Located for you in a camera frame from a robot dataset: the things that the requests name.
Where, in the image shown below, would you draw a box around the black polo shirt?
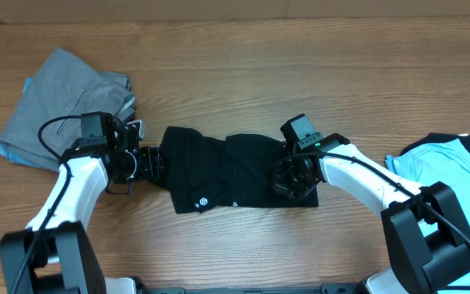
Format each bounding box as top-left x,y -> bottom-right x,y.
155,127 -> 319,214

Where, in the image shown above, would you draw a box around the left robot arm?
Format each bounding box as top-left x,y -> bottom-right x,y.
0,112 -> 163,294

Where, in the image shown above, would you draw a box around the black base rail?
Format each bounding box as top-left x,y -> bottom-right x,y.
137,283 -> 362,294

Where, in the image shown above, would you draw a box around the light blue folded garment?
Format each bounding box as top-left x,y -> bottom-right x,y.
0,78 -> 44,167

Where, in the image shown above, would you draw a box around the folded grey trousers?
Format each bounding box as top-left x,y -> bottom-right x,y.
0,47 -> 137,172

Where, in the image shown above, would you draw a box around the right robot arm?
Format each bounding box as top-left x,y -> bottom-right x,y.
270,114 -> 470,293

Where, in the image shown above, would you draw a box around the light blue shirt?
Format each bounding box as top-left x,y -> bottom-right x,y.
385,139 -> 470,226

